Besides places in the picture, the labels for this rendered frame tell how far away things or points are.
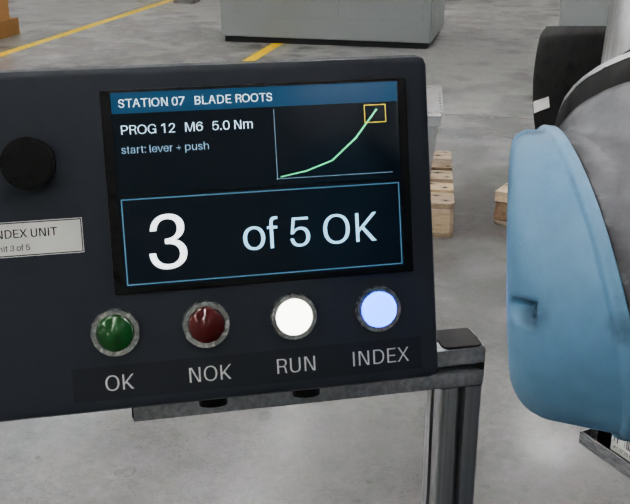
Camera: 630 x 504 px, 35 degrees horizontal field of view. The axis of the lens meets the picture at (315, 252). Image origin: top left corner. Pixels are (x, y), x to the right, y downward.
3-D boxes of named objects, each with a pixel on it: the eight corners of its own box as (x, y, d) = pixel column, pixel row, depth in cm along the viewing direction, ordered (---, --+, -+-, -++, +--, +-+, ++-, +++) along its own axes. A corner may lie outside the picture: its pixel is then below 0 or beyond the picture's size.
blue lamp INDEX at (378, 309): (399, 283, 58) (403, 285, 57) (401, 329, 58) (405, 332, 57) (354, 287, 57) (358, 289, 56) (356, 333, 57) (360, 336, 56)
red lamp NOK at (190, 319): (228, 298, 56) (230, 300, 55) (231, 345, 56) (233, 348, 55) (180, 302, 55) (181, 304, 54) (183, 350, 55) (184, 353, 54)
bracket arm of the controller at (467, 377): (468, 365, 70) (470, 327, 69) (483, 385, 68) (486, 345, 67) (130, 400, 66) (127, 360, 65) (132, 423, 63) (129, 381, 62)
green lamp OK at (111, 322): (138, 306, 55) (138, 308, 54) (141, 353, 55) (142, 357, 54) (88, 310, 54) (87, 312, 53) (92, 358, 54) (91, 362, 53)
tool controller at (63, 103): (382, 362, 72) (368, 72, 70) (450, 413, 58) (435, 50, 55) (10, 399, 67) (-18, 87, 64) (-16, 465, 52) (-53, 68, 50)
